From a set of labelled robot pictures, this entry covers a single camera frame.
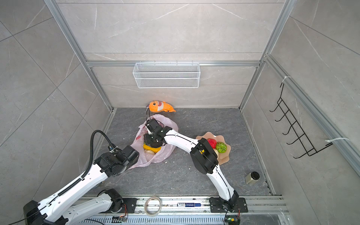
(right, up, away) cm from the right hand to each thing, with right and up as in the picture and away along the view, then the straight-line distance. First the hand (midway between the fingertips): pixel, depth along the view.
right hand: (147, 139), depth 90 cm
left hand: (-6, -10, -12) cm, 17 cm away
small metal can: (+61, -19, -15) cm, 65 cm away
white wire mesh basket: (+11, +46, +11) cm, 48 cm away
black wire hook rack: (+79, +9, -22) cm, 82 cm away
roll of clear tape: (+11, -34, -18) cm, 40 cm away
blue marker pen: (+26, -32, -17) cm, 45 cm away
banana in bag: (+4, -8, +3) cm, 9 cm away
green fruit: (+48, -5, -2) cm, 48 cm away
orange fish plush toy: (+2, +24, +21) cm, 32 cm away
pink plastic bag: (+13, -6, -6) cm, 16 cm away
